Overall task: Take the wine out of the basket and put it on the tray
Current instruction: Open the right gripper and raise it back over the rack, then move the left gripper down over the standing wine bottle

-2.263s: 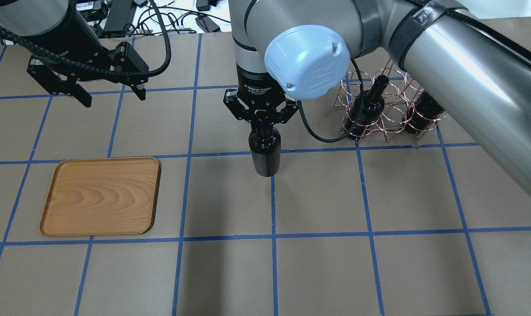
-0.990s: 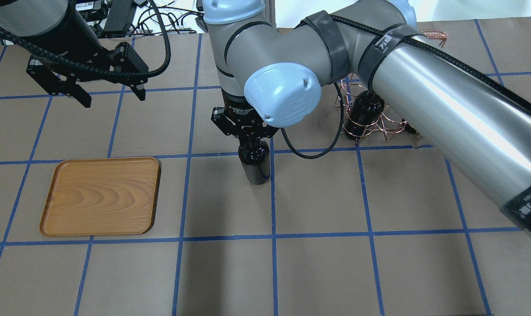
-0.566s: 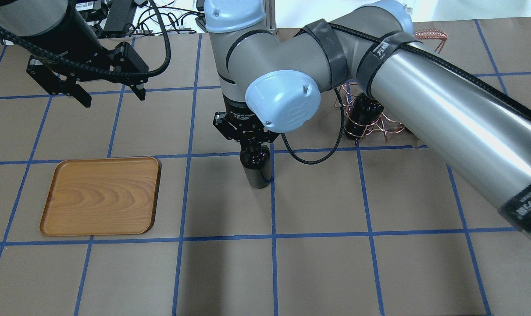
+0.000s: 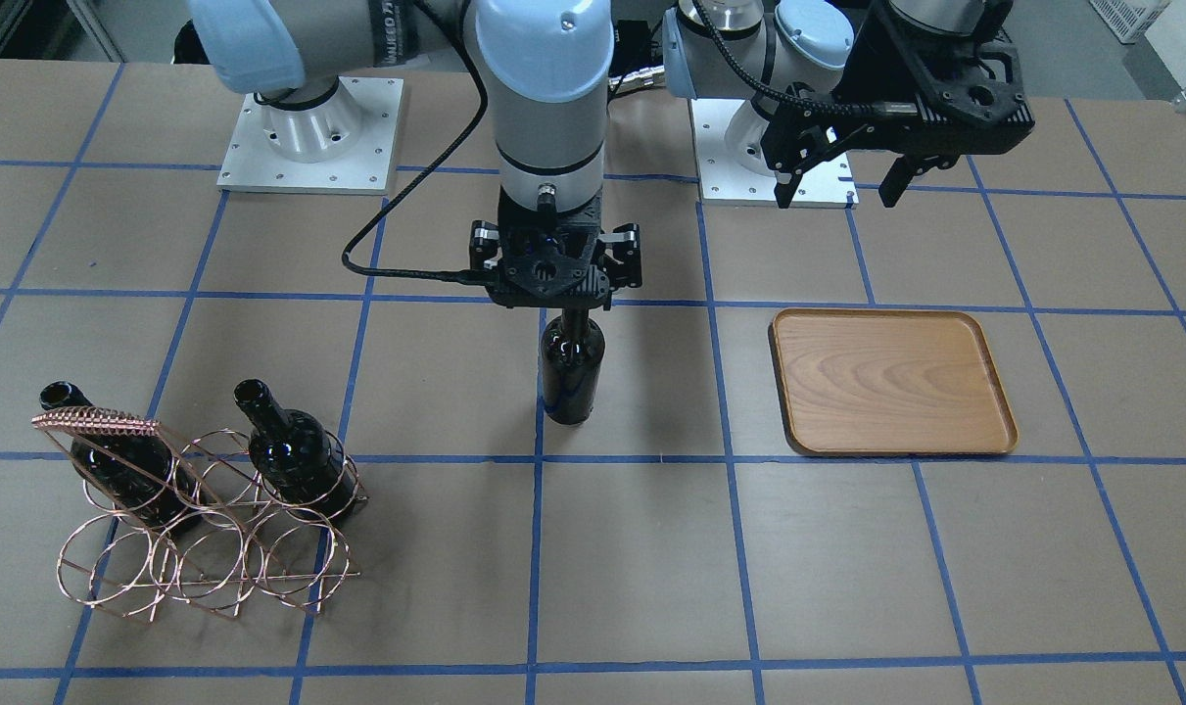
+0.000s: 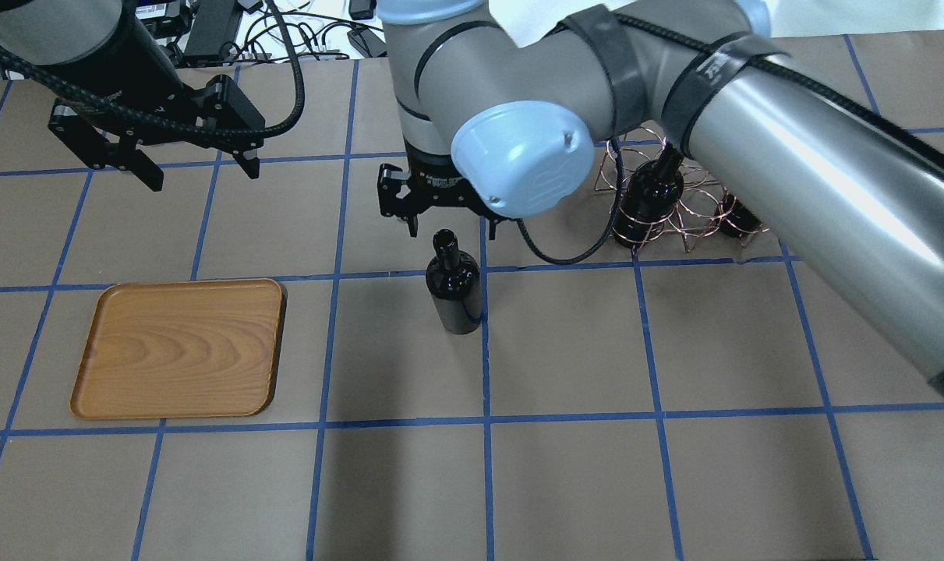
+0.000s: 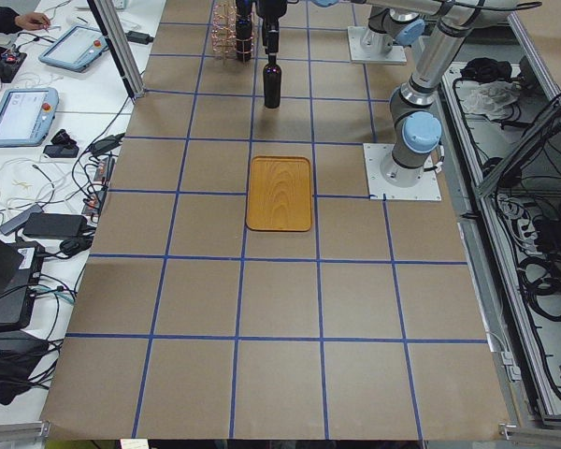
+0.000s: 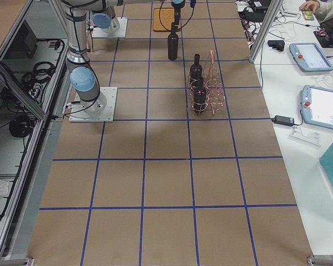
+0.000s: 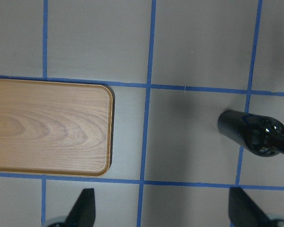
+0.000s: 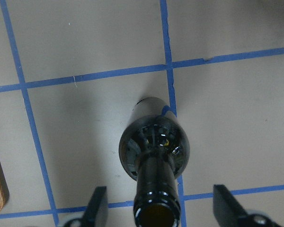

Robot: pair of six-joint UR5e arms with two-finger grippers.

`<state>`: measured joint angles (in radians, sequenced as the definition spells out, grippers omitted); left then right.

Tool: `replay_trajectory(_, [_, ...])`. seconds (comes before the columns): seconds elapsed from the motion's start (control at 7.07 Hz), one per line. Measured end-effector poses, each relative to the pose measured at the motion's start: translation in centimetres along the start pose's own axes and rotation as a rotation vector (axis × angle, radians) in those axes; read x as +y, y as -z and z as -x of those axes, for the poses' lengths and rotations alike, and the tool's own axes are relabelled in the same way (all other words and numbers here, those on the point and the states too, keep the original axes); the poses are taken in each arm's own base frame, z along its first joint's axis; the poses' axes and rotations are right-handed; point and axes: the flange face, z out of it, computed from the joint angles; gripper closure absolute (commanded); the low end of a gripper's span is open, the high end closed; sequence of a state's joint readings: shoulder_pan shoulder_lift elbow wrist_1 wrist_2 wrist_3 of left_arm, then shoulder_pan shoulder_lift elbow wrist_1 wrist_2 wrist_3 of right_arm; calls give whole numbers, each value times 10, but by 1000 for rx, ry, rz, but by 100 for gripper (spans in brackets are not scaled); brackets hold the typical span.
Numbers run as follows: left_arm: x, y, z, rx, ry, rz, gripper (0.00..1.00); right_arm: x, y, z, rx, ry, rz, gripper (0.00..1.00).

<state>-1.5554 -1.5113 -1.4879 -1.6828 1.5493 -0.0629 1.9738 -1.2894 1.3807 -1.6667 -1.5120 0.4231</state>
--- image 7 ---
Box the teach pendant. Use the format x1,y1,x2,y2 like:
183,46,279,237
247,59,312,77
300,85,333,130
289,43,333,72

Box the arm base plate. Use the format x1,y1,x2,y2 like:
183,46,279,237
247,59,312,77
69,87,118,122
92,17,128,39

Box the black power brick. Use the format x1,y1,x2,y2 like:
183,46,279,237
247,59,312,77
271,115,295,126

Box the lower teach pendant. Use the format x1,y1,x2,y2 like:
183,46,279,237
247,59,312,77
300,85,333,130

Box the person hand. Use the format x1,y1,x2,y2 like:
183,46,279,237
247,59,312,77
299,0,320,13

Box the aluminium frame post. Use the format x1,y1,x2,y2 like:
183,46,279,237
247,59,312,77
249,0,282,63

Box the copper wire bottle basket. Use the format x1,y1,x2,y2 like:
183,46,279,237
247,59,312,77
188,49,225,115

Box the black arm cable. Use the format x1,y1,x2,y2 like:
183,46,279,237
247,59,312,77
158,0,197,31

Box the black handheld device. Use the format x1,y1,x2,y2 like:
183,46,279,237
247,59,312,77
267,40,285,52

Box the clear acrylic stand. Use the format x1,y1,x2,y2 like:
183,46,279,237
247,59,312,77
289,126,321,147

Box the coiled black cables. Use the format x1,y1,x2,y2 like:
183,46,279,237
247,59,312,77
9,62,56,139

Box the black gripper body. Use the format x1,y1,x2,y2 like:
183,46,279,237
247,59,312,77
173,4,181,29

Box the wooden tray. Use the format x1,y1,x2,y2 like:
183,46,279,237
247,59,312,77
152,7,174,32

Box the green smartphone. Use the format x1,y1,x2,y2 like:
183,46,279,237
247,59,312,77
301,10,315,21

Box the upper teach pendant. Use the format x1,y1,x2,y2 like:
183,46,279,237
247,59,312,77
289,43,333,72

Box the dark wine bottle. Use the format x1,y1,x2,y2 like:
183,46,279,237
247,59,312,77
189,54,203,86
193,77,207,114
167,22,179,61

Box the aluminium side frame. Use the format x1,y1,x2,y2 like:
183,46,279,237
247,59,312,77
0,1,69,264

